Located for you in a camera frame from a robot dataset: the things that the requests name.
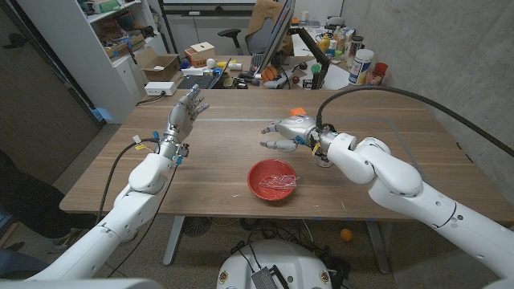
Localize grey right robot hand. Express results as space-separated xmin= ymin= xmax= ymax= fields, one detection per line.
xmin=259 ymin=115 xmax=323 ymax=153

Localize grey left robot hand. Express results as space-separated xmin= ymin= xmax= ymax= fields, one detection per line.
xmin=159 ymin=83 xmax=210 ymax=156

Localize clear plastic wrapper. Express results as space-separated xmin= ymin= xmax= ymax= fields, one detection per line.
xmin=258 ymin=173 xmax=300 ymax=192

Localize red and white soup can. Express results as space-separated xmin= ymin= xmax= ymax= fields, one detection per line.
xmin=314 ymin=153 xmax=335 ymax=169

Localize red bowl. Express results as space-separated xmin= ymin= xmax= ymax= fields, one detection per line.
xmin=247 ymin=158 xmax=300 ymax=202

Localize white power box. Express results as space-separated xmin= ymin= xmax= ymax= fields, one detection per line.
xmin=144 ymin=80 xmax=178 ymax=98

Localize black laptop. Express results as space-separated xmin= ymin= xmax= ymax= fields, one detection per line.
xmin=176 ymin=57 xmax=234 ymax=91

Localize open cardboard box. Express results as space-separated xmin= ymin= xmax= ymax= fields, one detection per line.
xmin=134 ymin=46 xmax=182 ymax=83

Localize small orange basketball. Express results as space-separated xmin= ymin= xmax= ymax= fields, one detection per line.
xmin=260 ymin=64 xmax=279 ymax=83

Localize small box with white lid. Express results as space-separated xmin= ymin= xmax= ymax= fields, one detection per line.
xmin=184 ymin=40 xmax=217 ymax=68

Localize white canister blue label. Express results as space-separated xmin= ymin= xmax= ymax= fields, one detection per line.
xmin=348 ymin=47 xmax=376 ymax=87

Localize flat computer monitor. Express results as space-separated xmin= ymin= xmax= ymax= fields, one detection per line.
xmin=256 ymin=0 xmax=297 ymax=75

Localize grey office chair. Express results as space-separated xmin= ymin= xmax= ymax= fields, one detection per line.
xmin=217 ymin=17 xmax=275 ymax=56

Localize tan jacket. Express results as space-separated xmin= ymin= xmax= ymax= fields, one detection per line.
xmin=245 ymin=0 xmax=295 ymax=55

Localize white shelf unit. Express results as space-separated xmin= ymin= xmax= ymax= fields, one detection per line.
xmin=15 ymin=0 xmax=170 ymax=124

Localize grey metal table leg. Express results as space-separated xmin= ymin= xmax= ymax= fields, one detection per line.
xmin=161 ymin=216 xmax=186 ymax=267
xmin=364 ymin=219 xmax=392 ymax=275

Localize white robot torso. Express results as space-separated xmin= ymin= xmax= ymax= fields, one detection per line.
xmin=216 ymin=238 xmax=334 ymax=289

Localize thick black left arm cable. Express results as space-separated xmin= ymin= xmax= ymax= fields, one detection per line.
xmin=96 ymin=136 xmax=162 ymax=224

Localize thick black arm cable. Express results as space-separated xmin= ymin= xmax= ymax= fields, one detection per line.
xmin=96 ymin=136 xmax=162 ymax=224
xmin=315 ymin=84 xmax=514 ymax=159

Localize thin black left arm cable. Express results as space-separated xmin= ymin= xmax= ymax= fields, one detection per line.
xmin=106 ymin=162 xmax=180 ymax=279

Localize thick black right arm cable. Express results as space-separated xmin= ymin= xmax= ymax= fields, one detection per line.
xmin=315 ymin=84 xmax=514 ymax=159

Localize black door handle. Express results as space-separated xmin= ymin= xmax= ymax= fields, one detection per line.
xmin=2 ymin=32 xmax=29 ymax=50

